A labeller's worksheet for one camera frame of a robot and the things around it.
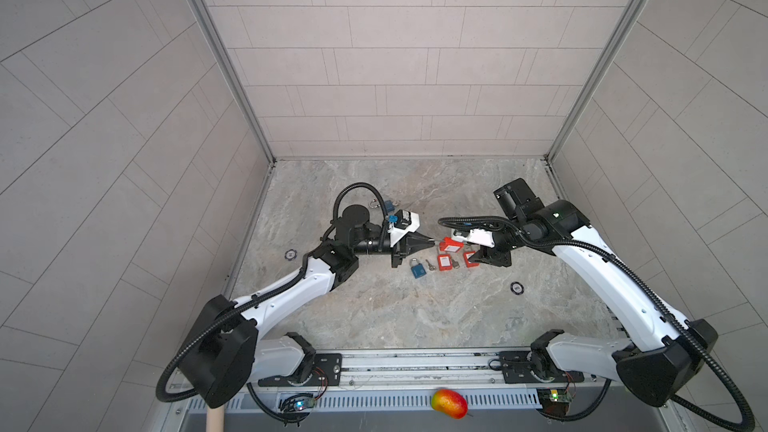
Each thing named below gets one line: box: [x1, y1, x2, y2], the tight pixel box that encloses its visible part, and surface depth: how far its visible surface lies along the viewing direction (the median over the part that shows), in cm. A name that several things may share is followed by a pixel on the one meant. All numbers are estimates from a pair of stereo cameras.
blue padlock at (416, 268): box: [409, 257, 427, 279], surface depth 89 cm
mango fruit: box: [431, 388, 469, 419], surface depth 65 cm
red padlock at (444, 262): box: [437, 254, 453, 271], surface depth 90 cm
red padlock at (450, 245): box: [439, 236, 464, 253], surface depth 68 cm
